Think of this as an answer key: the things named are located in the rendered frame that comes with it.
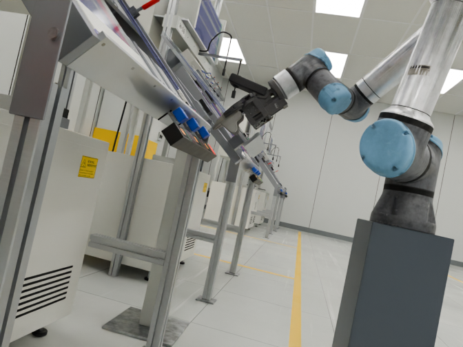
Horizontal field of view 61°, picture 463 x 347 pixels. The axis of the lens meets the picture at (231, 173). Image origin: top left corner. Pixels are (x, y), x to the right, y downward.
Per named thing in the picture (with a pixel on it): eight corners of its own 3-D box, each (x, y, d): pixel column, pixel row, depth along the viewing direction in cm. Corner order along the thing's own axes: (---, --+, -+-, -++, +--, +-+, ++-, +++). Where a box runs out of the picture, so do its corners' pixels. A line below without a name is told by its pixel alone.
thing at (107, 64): (192, 140, 120) (211, 127, 120) (66, 67, 55) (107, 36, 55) (190, 137, 120) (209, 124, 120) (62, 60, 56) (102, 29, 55)
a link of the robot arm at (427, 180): (441, 195, 98) (451, 142, 98) (425, 187, 88) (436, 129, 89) (393, 188, 106) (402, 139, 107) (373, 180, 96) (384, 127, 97)
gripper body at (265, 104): (250, 126, 105) (288, 100, 104) (233, 100, 107) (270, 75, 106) (253, 131, 113) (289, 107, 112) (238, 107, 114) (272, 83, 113)
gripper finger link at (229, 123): (219, 140, 107) (247, 122, 106) (208, 123, 108) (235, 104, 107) (222, 142, 110) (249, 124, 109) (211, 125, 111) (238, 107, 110)
